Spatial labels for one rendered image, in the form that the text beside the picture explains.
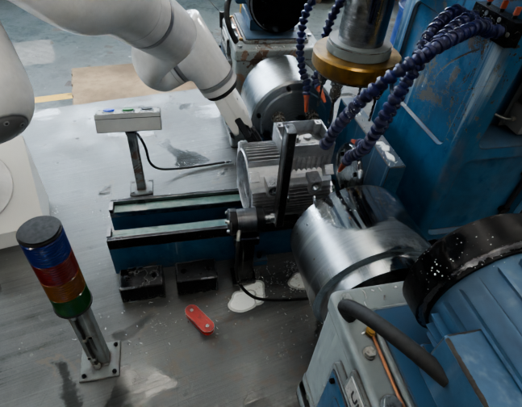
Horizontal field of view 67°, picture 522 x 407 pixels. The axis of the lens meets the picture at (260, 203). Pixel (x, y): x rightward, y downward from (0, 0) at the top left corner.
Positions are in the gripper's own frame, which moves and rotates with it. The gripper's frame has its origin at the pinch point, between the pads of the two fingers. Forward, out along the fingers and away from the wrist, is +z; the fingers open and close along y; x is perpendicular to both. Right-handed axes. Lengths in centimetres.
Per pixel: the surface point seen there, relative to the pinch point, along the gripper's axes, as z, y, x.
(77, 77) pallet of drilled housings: 38, -232, -125
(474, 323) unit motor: -13, 64, 18
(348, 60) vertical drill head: -12.7, 11.0, 25.2
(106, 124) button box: -13.7, -17.0, -33.5
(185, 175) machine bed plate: 17.9, -23.9, -29.2
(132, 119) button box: -11.2, -17.4, -27.2
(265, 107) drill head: 4.3, -15.2, 5.1
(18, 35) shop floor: 14, -360, -194
